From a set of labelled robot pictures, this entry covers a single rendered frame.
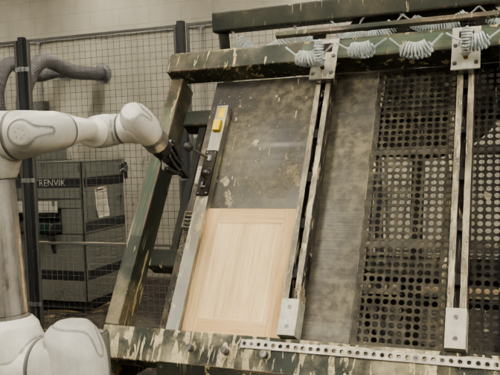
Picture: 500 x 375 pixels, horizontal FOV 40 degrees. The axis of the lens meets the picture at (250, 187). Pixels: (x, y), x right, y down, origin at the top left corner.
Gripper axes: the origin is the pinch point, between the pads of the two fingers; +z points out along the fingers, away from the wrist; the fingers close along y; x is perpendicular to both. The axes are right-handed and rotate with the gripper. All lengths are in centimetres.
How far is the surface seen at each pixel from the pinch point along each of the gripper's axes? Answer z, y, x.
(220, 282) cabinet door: 14.0, 37.7, 18.1
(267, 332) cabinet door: 14, 55, 39
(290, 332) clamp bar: 8, 56, 49
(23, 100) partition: 149, -154, -249
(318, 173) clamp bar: 9, -3, 50
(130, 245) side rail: 10.6, 25.7, -21.0
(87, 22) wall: 312, -389, -370
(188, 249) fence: 11.6, 26.5, 3.7
